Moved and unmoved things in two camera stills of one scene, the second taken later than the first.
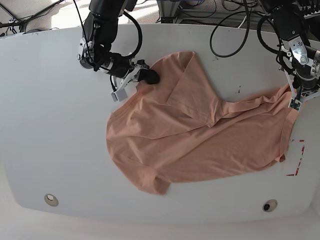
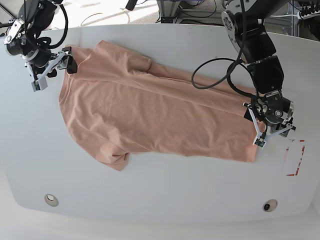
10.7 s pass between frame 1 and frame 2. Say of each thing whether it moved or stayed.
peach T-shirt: moved
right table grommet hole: stayed
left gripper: moved
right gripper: moved
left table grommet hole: stayed
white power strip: stayed
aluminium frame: stayed
